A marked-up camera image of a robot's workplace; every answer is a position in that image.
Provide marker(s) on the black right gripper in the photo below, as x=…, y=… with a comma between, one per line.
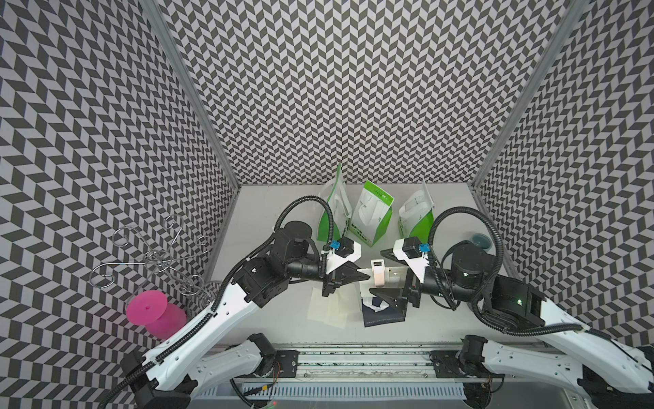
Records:
x=400, y=298

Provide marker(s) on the blue-grey ceramic cup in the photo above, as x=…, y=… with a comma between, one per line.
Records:
x=482, y=240

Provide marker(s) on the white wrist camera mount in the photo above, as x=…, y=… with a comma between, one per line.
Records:
x=414, y=254
x=342, y=251

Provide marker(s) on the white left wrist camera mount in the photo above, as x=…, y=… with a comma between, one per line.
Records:
x=342, y=251

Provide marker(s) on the pink plastic disc spool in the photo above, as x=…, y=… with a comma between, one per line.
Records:
x=152, y=310

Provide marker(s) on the navy and cream tote bag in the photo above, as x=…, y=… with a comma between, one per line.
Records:
x=375, y=312

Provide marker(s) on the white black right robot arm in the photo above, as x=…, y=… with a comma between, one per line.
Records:
x=590, y=362

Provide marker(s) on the silver wire rack stand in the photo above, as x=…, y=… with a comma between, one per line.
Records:
x=158, y=262

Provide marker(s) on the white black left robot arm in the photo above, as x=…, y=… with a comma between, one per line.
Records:
x=214, y=327

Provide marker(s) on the green white tea bag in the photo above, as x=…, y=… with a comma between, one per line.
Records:
x=335, y=194
x=372, y=214
x=416, y=216

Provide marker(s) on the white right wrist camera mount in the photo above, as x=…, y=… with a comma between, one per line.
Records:
x=414, y=254

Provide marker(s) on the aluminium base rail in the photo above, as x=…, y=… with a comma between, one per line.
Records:
x=263, y=373

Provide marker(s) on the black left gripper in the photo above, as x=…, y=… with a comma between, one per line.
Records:
x=340, y=279

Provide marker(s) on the pink stapler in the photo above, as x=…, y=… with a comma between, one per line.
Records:
x=378, y=268

